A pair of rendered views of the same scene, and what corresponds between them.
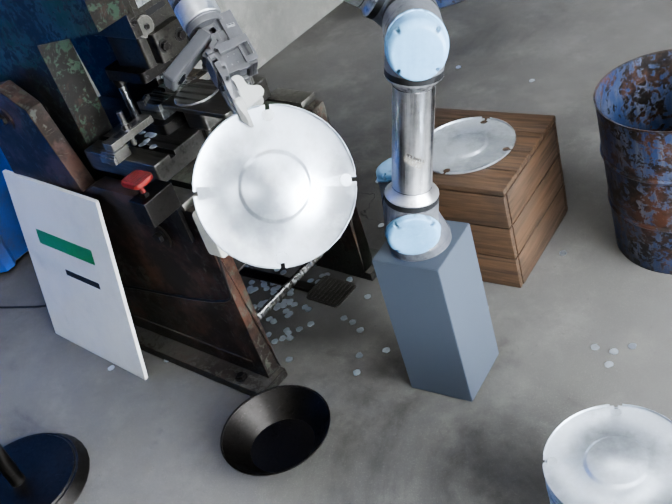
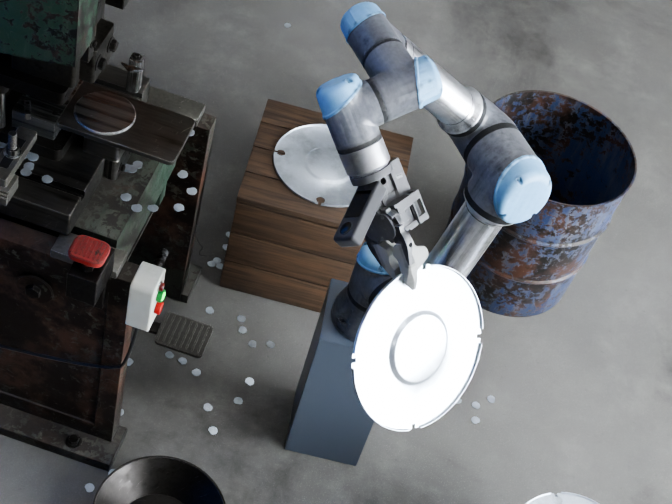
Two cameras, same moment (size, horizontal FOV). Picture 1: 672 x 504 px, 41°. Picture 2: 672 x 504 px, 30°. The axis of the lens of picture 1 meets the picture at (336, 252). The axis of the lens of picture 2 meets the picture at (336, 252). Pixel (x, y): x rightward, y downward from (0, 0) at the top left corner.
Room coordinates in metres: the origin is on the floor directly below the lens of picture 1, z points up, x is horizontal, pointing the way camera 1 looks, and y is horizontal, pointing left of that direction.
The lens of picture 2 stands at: (0.59, 1.17, 2.57)
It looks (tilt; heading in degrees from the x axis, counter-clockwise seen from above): 48 degrees down; 313
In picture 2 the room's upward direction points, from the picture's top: 17 degrees clockwise
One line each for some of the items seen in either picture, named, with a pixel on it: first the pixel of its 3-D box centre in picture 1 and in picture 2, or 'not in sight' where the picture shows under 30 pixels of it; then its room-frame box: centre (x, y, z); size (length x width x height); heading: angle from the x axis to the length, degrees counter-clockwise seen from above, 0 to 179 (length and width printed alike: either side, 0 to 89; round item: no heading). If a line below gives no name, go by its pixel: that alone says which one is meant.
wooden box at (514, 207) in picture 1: (476, 193); (316, 211); (2.23, -0.46, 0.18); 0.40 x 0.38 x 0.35; 47
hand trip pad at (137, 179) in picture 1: (141, 189); (88, 261); (1.92, 0.39, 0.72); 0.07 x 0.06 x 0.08; 41
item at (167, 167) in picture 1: (179, 122); (44, 130); (2.31, 0.29, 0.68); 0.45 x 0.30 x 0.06; 131
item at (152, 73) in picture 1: (152, 62); (45, 62); (2.32, 0.30, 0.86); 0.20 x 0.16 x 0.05; 131
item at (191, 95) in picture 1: (217, 116); (125, 142); (2.18, 0.18, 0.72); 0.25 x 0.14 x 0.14; 41
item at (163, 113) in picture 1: (169, 96); (48, 102); (2.31, 0.29, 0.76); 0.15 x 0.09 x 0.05; 131
